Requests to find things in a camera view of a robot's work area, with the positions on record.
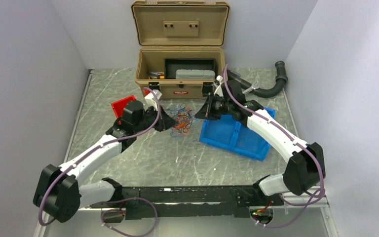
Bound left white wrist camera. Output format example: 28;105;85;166
144;89;162;111

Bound red plastic bin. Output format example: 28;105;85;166
111;95;136;118

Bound silver wrench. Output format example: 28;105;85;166
242;83;260;94

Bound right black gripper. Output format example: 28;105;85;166
196;93;233;120

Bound blue two-compartment plastic bin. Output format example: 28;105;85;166
199;115;271;161

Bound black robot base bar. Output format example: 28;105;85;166
91;185;283;220

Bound black tray in toolbox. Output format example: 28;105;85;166
164;58;217;79

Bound grey case in toolbox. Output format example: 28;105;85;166
175;69;216;79

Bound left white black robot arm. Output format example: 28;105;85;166
33;100;177;226

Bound tan plastic toolbox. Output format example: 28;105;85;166
131;0;230;99

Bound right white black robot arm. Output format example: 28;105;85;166
195;76;325;205

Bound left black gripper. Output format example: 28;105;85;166
133;104;177;133

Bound coloured cable bundle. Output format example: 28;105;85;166
165;103;199;139

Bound black corrugated hose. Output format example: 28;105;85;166
227;61;289;99

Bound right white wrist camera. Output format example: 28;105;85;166
213;75;224;97

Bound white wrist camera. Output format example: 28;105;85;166
213;75;224;97
144;89;162;111

